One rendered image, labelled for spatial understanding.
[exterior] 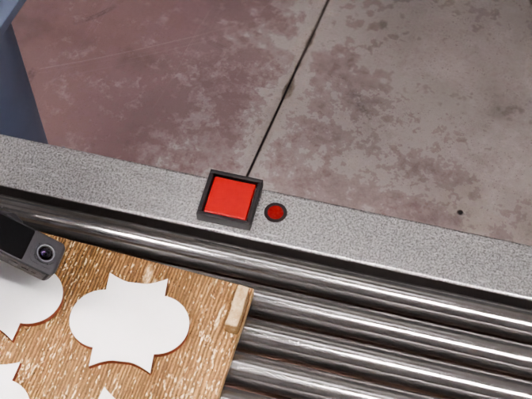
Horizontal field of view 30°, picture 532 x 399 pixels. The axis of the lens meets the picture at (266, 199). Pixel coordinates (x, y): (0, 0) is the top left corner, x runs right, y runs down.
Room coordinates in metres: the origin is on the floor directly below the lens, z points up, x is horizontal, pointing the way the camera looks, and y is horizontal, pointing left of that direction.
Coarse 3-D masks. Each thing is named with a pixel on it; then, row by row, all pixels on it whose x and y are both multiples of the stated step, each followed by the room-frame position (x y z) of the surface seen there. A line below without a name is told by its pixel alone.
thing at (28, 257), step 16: (0, 224) 0.58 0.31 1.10; (16, 224) 0.59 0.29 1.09; (0, 240) 0.56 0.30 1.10; (16, 240) 0.57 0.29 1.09; (32, 240) 0.57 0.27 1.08; (48, 240) 0.58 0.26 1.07; (0, 256) 0.55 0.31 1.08; (16, 256) 0.55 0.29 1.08; (32, 256) 0.55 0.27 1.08; (48, 256) 0.55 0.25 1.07; (32, 272) 0.54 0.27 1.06; (48, 272) 0.54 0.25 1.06
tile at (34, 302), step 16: (0, 272) 0.60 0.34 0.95; (16, 272) 0.60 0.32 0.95; (0, 288) 0.58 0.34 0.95; (16, 288) 0.58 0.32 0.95; (32, 288) 0.58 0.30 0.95; (48, 288) 0.58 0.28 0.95; (0, 304) 0.55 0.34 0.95; (16, 304) 0.55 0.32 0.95; (32, 304) 0.55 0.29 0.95; (48, 304) 0.55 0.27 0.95; (0, 320) 0.53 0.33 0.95; (16, 320) 0.53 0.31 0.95; (32, 320) 0.53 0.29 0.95; (48, 320) 0.54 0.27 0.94; (16, 336) 0.51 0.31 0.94
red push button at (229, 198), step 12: (216, 180) 0.76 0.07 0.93; (228, 180) 0.76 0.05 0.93; (216, 192) 0.74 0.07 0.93; (228, 192) 0.74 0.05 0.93; (240, 192) 0.74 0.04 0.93; (252, 192) 0.74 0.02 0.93; (216, 204) 0.72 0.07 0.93; (228, 204) 0.72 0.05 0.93; (240, 204) 0.72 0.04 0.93; (228, 216) 0.70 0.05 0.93; (240, 216) 0.70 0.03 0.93
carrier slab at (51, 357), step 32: (64, 256) 0.63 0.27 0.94; (96, 256) 0.63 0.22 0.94; (128, 256) 0.63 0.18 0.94; (64, 288) 0.58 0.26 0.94; (96, 288) 0.58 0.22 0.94; (192, 288) 0.59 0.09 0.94; (224, 288) 0.59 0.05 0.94; (64, 320) 0.54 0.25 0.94; (192, 320) 0.54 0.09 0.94; (224, 320) 0.54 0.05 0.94; (0, 352) 0.49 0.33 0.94; (32, 352) 0.49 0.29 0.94; (64, 352) 0.49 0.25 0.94; (192, 352) 0.50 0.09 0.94; (224, 352) 0.50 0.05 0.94; (32, 384) 0.45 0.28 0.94; (64, 384) 0.45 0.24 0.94; (96, 384) 0.45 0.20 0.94; (128, 384) 0.45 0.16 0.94; (160, 384) 0.45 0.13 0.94; (192, 384) 0.45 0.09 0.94
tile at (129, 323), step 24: (120, 288) 0.58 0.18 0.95; (144, 288) 0.58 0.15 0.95; (72, 312) 0.54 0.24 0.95; (96, 312) 0.54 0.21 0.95; (120, 312) 0.54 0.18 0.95; (144, 312) 0.55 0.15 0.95; (168, 312) 0.55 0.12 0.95; (96, 336) 0.51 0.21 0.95; (120, 336) 0.51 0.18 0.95; (144, 336) 0.51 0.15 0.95; (168, 336) 0.51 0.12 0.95; (96, 360) 0.48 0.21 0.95; (120, 360) 0.48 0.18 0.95; (144, 360) 0.48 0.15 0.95
